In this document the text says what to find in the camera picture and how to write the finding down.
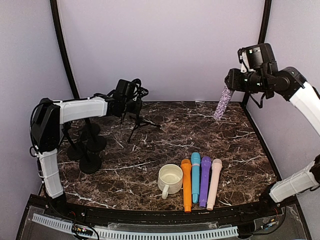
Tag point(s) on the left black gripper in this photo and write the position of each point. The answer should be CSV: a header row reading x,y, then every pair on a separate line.
x,y
137,108

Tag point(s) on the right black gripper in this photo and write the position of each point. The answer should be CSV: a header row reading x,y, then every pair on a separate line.
x,y
234,82

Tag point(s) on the silver glitter microphone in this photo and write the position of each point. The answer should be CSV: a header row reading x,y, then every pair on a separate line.
x,y
225,99

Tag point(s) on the black tripod microphone stand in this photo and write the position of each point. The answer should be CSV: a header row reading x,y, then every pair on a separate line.
x,y
139,123

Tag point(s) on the black stand of blue microphone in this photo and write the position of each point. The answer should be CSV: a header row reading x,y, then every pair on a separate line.
x,y
89,130

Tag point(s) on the black stand of purple microphone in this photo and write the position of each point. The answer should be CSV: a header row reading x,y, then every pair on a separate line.
x,y
96,144

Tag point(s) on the black stand of pink microphone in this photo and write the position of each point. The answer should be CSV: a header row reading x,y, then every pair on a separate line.
x,y
89,162

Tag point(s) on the black stand of orange microphone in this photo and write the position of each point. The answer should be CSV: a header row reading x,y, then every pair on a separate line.
x,y
74,151

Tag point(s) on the orange toy microphone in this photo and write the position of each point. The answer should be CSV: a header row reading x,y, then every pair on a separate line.
x,y
186,167

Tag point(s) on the blue toy microphone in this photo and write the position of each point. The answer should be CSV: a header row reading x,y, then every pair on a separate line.
x,y
195,174

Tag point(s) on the purple toy microphone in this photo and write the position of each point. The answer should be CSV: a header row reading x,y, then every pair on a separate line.
x,y
205,164

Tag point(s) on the pink toy microphone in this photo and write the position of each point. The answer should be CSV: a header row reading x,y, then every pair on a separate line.
x,y
216,168

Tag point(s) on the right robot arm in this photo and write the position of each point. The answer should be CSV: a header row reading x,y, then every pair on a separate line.
x,y
259,73

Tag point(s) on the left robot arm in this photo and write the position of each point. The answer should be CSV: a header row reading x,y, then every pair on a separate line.
x,y
45,127

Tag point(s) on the white ceramic mug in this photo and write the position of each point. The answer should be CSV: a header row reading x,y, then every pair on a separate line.
x,y
170,180

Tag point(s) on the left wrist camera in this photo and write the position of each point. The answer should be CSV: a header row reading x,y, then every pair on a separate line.
x,y
129,90

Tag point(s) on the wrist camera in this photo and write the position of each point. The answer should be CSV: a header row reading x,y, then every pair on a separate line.
x,y
129,90
243,60

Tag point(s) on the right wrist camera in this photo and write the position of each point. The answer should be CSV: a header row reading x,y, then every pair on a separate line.
x,y
243,60

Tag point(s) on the right black frame post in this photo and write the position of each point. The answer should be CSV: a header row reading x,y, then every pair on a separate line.
x,y
264,21

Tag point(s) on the black frame post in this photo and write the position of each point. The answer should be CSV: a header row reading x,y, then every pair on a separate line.
x,y
264,21
62,48

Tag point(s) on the left black frame post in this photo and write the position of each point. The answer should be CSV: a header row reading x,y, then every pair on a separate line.
x,y
62,48

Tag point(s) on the black front rail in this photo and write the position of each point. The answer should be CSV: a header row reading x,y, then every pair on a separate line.
x,y
234,215

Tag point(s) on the white cable duct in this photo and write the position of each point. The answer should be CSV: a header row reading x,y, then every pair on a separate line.
x,y
121,231

